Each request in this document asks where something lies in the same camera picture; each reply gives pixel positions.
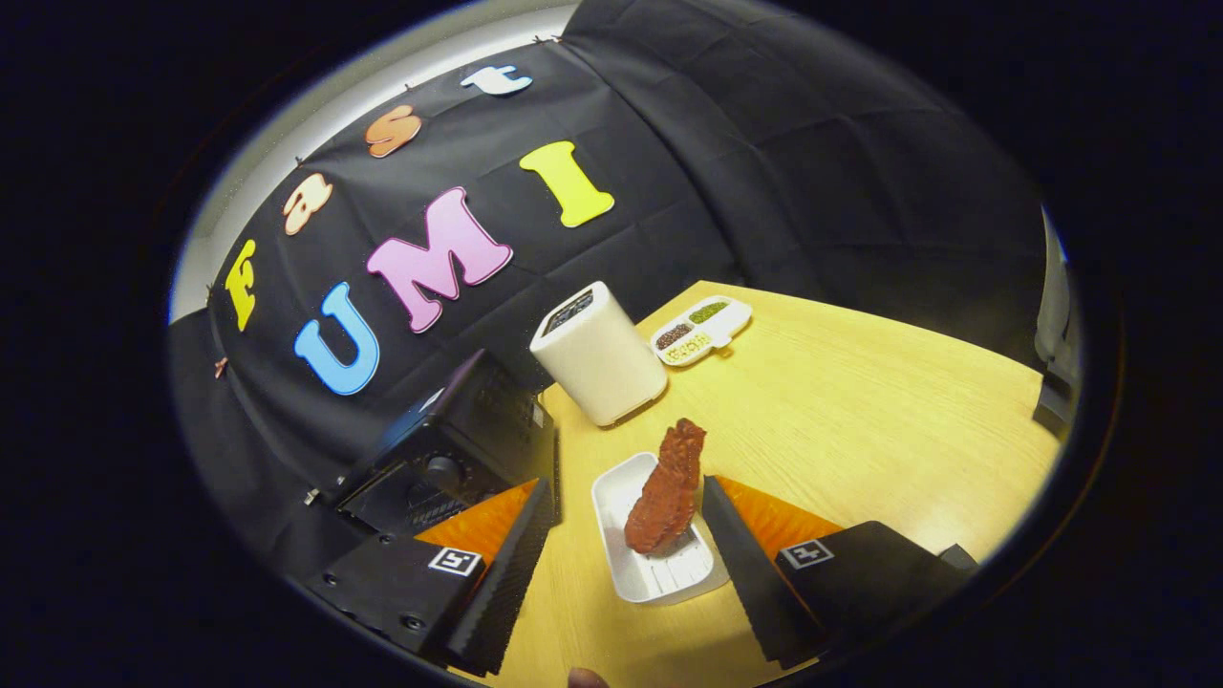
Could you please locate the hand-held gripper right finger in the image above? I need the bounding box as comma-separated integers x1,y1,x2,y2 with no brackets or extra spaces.
700,475,981,670

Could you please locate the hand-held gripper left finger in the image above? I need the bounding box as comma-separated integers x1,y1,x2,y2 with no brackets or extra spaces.
304,478,560,677

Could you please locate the red fried chicken piece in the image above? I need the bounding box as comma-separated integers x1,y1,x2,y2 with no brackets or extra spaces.
625,419,708,555

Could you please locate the black toaster oven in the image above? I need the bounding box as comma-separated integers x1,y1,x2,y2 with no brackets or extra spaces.
315,349,563,541

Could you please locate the white toaster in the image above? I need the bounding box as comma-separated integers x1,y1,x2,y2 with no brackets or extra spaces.
530,281,668,427

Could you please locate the white rectangular tray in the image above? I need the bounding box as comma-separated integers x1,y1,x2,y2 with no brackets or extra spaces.
590,452,732,605

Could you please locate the white divided bean dish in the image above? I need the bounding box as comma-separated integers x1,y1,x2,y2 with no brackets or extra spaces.
650,295,753,368

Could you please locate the black backdrop cloth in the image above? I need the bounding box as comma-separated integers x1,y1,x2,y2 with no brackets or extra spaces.
170,0,1047,584

